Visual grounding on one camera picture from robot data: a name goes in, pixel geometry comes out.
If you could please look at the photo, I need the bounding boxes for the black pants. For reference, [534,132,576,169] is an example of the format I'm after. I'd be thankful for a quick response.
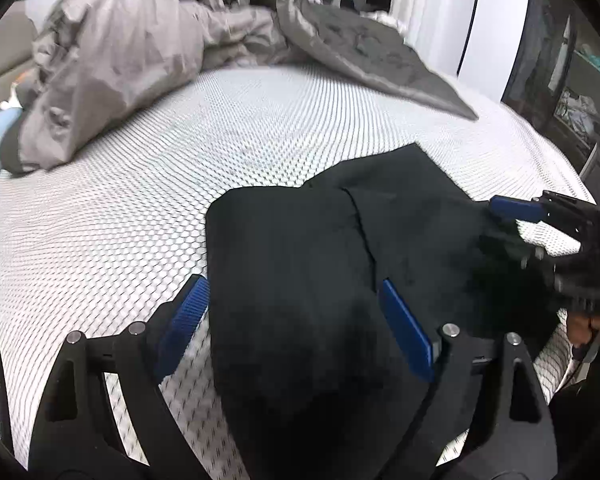
[206,145,557,479]

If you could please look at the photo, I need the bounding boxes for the person's right hand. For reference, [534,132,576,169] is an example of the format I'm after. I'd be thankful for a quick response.
[566,312,600,348]

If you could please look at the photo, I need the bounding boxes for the white honeycomb mattress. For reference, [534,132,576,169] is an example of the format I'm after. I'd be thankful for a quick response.
[0,65,590,462]

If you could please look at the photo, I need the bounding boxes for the glass door wardrobe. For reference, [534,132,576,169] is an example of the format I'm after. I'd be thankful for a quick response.
[502,0,600,171]

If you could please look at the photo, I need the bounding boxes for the white curtain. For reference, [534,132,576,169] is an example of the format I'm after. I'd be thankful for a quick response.
[390,0,476,76]

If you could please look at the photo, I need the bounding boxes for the white crumpled sheet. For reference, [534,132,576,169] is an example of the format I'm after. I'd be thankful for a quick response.
[361,11,407,38]

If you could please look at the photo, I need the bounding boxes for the orange white plush toy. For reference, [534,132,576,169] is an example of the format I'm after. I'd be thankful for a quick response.
[0,72,30,110]

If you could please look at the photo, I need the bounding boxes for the grey duvet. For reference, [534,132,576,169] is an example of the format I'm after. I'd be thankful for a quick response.
[0,0,475,176]

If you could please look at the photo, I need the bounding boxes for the beige padded headboard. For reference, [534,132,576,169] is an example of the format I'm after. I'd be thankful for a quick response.
[0,0,36,103]

